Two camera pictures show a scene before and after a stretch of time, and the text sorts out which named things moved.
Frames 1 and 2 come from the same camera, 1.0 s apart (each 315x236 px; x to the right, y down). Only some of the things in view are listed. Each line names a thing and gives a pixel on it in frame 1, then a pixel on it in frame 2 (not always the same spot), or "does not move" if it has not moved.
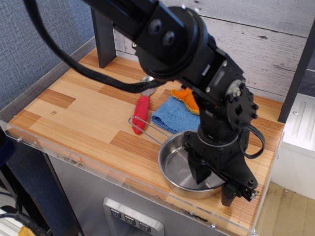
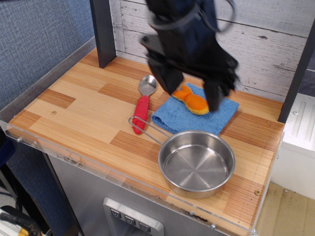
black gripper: [228, 162] -> [193, 48]
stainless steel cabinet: [85, 191] does not move
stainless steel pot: [176, 168] does not move
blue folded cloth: [174, 115] does not move
